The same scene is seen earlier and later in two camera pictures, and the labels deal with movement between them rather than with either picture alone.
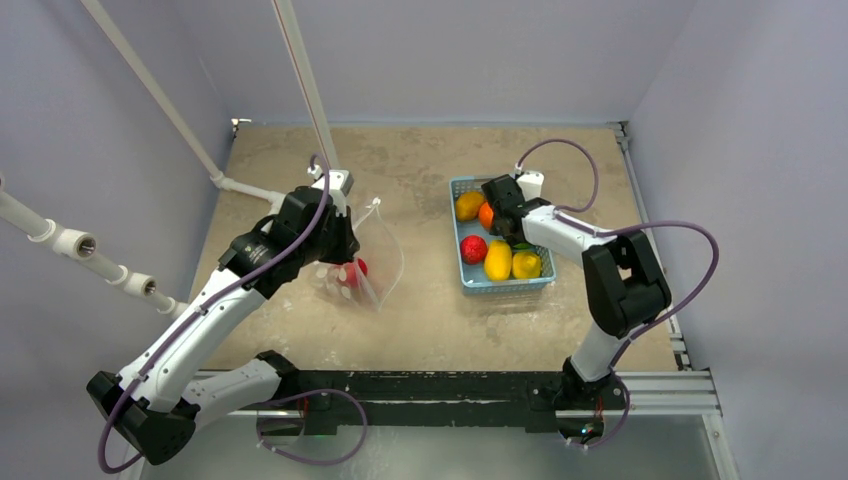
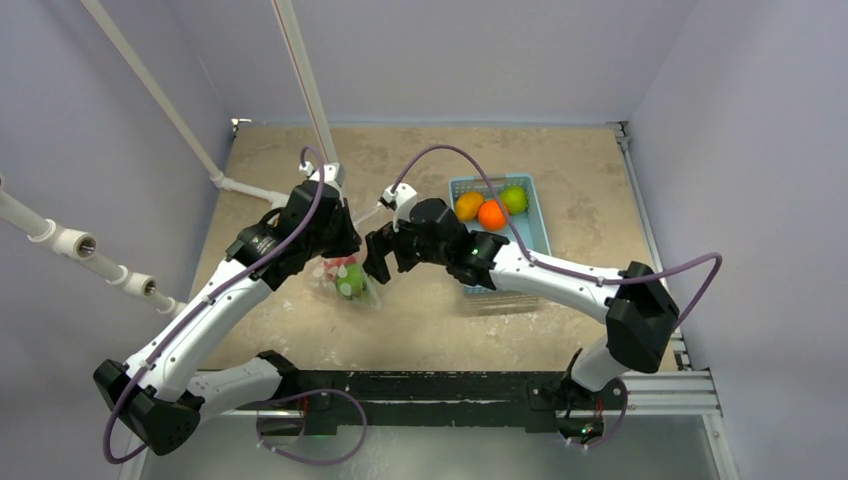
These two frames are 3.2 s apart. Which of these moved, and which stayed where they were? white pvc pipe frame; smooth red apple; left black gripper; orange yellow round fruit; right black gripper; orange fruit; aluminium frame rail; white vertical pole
Moved: right black gripper; smooth red apple
Stayed: left black gripper; orange yellow round fruit; orange fruit; white vertical pole; white pvc pipe frame; aluminium frame rail
